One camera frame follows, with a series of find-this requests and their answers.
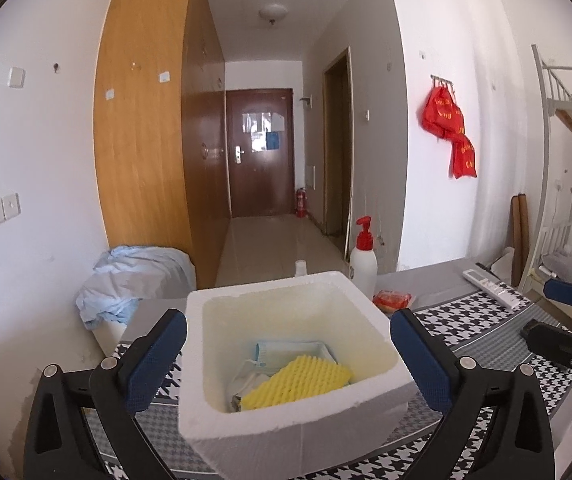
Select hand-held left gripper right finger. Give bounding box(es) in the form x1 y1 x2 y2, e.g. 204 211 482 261
390 308 557 480

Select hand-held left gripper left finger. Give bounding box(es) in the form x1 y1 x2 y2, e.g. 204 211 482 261
22 308 189 480

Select yellow foam sponge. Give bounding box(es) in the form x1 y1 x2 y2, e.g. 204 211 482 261
241 355 355 411

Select blue face mask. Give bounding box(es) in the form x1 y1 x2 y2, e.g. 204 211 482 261
253 341 337 376

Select white foam box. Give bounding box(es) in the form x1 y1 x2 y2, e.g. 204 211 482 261
178 271 417 477

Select red snack packet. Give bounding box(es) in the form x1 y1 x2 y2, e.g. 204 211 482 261
372 290 413 312

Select houndstooth tablecloth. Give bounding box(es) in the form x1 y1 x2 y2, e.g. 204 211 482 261
80 257 572 480

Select white bag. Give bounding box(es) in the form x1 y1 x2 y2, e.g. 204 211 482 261
488 247 517 282

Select white remote control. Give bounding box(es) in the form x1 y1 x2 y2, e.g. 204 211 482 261
462 268 530 310

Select brown wooden boards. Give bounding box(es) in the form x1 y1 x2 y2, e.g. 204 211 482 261
510 194 532 287

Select light blue cloth pile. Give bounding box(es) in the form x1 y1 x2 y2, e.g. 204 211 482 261
76 246 197 332

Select white pump bottle red pump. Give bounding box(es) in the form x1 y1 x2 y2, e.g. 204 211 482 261
348 216 379 299

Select red bag with yellow print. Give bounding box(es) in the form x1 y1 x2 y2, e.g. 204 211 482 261
452 135 478 180
422 85 467 140

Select metal bunk bed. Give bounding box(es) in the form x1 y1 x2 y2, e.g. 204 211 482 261
530 44 572 291

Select dark brown entrance door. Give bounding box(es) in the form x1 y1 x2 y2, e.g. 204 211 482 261
226 88 295 219

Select wooden wardrobe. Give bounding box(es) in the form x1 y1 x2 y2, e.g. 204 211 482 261
93 0 231 291

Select ceiling lamp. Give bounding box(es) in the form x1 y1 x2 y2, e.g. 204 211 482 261
259 4 289 26

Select brown side door frame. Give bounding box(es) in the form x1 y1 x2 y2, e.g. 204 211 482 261
322 47 355 239

